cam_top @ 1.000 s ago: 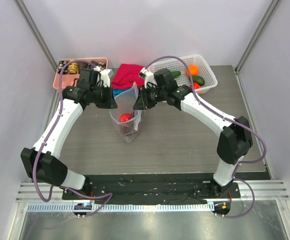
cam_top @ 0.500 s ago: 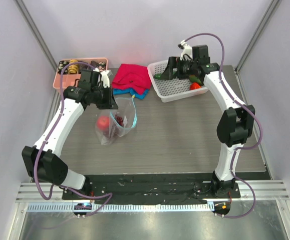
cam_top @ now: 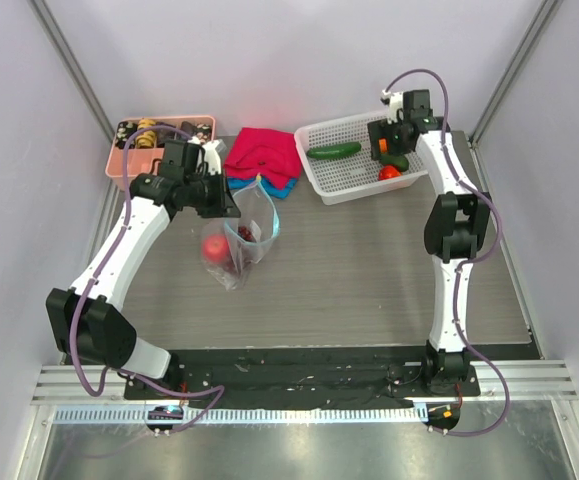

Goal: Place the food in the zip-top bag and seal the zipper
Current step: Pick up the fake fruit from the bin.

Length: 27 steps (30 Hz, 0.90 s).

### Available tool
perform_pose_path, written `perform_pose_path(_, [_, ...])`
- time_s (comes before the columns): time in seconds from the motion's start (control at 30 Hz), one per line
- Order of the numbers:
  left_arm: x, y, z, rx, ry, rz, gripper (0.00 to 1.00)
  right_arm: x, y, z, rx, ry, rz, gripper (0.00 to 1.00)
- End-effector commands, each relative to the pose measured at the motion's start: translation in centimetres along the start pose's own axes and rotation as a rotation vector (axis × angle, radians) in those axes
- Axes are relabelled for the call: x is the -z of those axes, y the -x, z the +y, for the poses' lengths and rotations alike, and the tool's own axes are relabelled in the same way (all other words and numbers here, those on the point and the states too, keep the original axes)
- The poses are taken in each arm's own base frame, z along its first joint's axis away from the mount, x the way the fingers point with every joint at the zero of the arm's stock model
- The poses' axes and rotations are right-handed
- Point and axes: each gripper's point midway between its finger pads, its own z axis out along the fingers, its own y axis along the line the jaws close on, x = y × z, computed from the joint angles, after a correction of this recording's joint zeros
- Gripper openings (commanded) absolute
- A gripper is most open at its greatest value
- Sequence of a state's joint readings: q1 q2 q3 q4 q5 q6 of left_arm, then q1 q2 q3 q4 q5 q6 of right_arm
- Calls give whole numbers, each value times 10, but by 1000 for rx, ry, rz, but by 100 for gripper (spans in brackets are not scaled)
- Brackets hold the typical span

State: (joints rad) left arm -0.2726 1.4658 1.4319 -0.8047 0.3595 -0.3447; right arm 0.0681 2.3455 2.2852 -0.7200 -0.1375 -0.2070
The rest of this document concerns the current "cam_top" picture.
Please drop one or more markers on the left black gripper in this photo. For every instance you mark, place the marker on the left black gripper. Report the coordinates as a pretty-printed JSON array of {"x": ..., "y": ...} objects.
[{"x": 224, "y": 206}]

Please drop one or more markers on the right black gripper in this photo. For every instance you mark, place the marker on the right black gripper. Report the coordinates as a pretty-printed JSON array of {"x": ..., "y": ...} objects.
[{"x": 378, "y": 138}]

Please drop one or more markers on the orange fruit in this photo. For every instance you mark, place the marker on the orange fruit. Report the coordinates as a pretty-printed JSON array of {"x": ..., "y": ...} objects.
[{"x": 383, "y": 147}]

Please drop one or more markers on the purple grape bunch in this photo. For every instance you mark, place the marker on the purple grape bunch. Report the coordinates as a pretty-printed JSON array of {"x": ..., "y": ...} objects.
[{"x": 240, "y": 241}]

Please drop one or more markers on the green avocado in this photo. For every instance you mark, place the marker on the green avocado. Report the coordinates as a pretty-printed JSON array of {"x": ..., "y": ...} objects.
[{"x": 399, "y": 162}]

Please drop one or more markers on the clear zip top bag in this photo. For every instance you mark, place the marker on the clear zip top bag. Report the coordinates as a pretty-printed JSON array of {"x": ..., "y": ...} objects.
[{"x": 259, "y": 213}]

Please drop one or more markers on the red apple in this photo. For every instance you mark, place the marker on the red apple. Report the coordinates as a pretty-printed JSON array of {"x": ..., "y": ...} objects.
[{"x": 215, "y": 249}]

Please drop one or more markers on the green cucumber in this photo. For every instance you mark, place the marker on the green cucumber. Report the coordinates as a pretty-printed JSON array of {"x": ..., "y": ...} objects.
[{"x": 334, "y": 152}]

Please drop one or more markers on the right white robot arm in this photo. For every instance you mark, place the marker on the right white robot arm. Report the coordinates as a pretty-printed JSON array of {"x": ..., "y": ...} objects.
[{"x": 454, "y": 232}]

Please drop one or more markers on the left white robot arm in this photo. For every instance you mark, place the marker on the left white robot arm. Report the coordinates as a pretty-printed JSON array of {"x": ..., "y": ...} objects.
[{"x": 86, "y": 318}]

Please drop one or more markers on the blue folded cloth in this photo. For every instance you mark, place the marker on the blue folded cloth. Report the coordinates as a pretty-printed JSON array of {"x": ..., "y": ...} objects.
[{"x": 279, "y": 189}]

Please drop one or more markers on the red pepper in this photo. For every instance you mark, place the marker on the red pepper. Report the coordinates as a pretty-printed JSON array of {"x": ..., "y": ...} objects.
[{"x": 388, "y": 172}]

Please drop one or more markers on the white plastic basket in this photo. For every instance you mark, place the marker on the white plastic basket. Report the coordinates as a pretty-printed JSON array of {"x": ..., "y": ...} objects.
[{"x": 354, "y": 177}]

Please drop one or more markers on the red folded cloth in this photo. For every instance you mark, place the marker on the red folded cloth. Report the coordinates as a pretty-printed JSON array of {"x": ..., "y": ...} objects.
[{"x": 269, "y": 153}]

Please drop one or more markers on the floral end roll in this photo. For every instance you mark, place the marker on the floral end roll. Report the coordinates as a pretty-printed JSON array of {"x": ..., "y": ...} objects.
[{"x": 204, "y": 132}]

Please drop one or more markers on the black patterned roll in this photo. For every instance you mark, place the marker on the black patterned roll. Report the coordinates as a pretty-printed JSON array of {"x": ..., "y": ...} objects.
[{"x": 187, "y": 130}]

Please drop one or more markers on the dark brown roll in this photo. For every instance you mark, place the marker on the dark brown roll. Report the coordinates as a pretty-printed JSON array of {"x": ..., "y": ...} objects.
[{"x": 164, "y": 134}]

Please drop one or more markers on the pink compartment tray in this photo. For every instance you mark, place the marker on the pink compartment tray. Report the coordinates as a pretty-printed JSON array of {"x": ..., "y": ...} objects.
[{"x": 145, "y": 160}]

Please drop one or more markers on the yellow striped roll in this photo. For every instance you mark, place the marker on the yellow striped roll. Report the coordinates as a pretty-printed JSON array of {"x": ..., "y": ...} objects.
[{"x": 148, "y": 137}]

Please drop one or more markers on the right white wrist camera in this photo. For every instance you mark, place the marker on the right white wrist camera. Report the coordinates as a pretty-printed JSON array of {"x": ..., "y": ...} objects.
[{"x": 394, "y": 103}]

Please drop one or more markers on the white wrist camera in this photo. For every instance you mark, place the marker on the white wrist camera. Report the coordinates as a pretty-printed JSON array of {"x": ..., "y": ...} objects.
[
  {"x": 207, "y": 157},
  {"x": 394, "y": 103}
]

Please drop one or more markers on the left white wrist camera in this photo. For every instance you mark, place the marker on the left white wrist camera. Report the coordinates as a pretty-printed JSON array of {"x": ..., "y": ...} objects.
[{"x": 207, "y": 157}]

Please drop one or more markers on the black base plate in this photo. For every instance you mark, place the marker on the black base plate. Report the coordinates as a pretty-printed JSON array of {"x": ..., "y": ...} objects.
[{"x": 137, "y": 389}]

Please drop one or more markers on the white slotted cable duct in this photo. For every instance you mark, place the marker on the white slotted cable duct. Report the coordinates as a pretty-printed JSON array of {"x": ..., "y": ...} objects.
[{"x": 159, "y": 415}]

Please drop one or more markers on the aluminium frame rail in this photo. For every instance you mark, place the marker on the aluminium frame rail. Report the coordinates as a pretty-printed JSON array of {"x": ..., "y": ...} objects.
[{"x": 364, "y": 386}]

